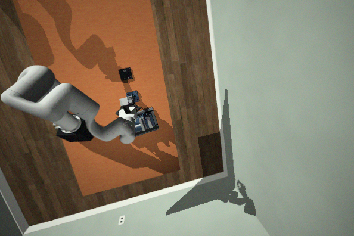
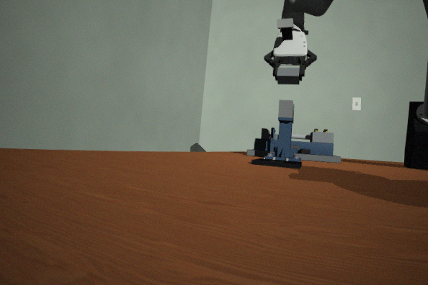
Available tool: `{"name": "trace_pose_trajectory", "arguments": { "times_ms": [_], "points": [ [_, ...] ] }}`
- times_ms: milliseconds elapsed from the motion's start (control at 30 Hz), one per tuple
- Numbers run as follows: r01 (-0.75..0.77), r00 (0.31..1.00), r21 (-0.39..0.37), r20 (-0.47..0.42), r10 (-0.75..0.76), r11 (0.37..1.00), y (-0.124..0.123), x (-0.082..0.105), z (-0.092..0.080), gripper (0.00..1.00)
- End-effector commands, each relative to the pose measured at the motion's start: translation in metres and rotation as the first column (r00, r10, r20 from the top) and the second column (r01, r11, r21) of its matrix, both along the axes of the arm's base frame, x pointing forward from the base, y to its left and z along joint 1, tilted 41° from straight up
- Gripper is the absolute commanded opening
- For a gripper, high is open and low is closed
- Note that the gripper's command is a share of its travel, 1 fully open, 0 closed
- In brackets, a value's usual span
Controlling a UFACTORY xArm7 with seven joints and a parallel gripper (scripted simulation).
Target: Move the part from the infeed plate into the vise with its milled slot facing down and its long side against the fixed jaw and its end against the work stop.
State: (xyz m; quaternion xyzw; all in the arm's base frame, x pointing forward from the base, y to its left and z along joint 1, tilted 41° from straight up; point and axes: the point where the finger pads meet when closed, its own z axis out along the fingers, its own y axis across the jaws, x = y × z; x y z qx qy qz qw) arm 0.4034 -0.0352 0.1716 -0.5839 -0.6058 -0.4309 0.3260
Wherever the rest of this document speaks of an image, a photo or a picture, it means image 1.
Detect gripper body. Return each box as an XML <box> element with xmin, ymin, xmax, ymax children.
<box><xmin>119</xmin><ymin>107</ymin><xmax>137</xmax><ymax>122</ymax></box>

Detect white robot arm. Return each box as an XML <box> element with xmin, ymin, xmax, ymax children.
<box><xmin>1</xmin><ymin>66</ymin><xmax>135</xmax><ymax>144</ymax></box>

